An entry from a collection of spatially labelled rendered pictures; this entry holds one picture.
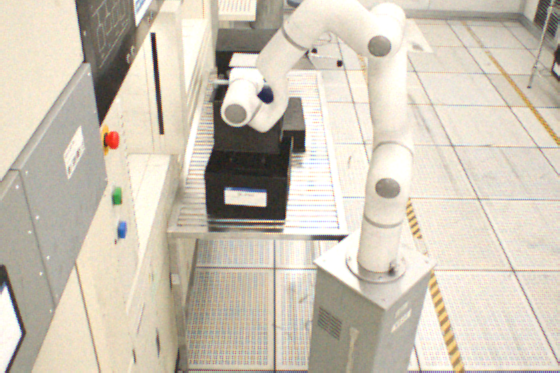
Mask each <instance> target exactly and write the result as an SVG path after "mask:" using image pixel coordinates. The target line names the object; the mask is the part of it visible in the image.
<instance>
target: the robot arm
mask: <svg viewBox="0 0 560 373"><path fill-rule="evenodd" d="M326 31H330V32H332V33H334V34H335V35H336V36H338V37H339V38H340V39H341V40H342V41H343V42H344V43H346V44H347V46H349V47H350V48H351V49H353V50H354V51H355V52H357V53H358V54H360V55H362V56H364V57H367V58H368V75H367V76H368V99H369V109H370V117H371V122H372V128H373V146H372V154H371V159H370V164H369V168H368V173H367V177H366V183H365V201H364V208H363V215H362V223H361V230H360V238H359V241H358V242H356V243H354V244H352V245H351V246H350V248H349V249H348V251H347V254H346V264H347V266H348V267H347V268H348V269H349V270H350V271H351V272H352V273H353V274H354V275H355V276H357V277H358V278H360V279H362V280H365V281H367V282H371V283H376V284H385V283H391V282H394V281H396V280H398V279H400V278H401V277H402V276H403V274H404V272H405V269H406V259H405V255H404V254H403V253H402V251H401V250H399V249H398V248H399V243H400V237H401V233H402V227H403V221H404V216H405V211H406V206H407V204H408V201H409V197H410V192H411V187H412V178H413V159H414V147H413V138H412V132H411V127H410V122H409V114H408V93H407V67H406V20H405V15H404V12H403V11H402V9H401V8H400V7H399V6H397V5H396V4H394V3H388V2H383V3H380V4H378V5H376V6H374V7H373V8H372V9H371V11H370V12H369V11H368V10H367V9H366V8H364V7H363V6H362V5H361V4H360V3H359V2H358V1H357V0H304V1H303V2H302V3H301V5H300V6H299V7H298V8H297V9H296V10H295V12H294V13H293V14H292V15H291V16H290V17H289V18H288V19H287V20H286V21H285V23H284V24H283V25H282V26H281V27H280V30H279V31H278V32H277V34H276V35H275V36H274V37H273V39H272V40H271V41H270V42H269V43H268V44H267V45H266V46H265V47H264V49H263V50H262V51H261V52H260V54H259V55H258V57H257V58H256V61H255V66H256V68H254V69H249V68H234V69H232V70H229V71H227V75H228V76H229V77H230V79H229V88H228V91H227V94H226V97H225V100H224V102H223V104H222V107H221V116H222V118H223V119H224V121H225V122H226V123H228V124H229V125H231V126H235V127H240V126H243V125H245V124H247V125H249V126H250V127H252V128H253V129H255V130H256V131H258V132H261V133H264V132H267V131H269V130H270V129H271V128H272V127H273V126H274V125H275V123H276V122H277V121H278V120H279V119H280V118H281V115H282V114H283V113H284V111H285V109H286V106H287V103H288V98H289V88H288V83H287V78H286V73H287V72H288V71H289V70H290V69H291V68H292V67H293V66H294V65H295V64H296V63H297V62H298V60H299V59H300V58H301V57H302V56H303V55H304V54H305V53H306V52H307V51H308V50H309V49H310V47H311V46H312V45H313V44H314V43H315V42H316V41H317V39H318V38H319V37H320V36H321V35H322V34H323V33H324V32H326ZM264 79H265V80H266V81H267V83H268V84H269V86H270V87H271V89H272V91H273V94H274V100H273V102H272V103H270V104H266V103H263V102H261V101H260V100H259V99H258V98H257V97H256V96H257V95H258V94H259V92H260V91H261V89H262V87H263V85H264Z"/></svg>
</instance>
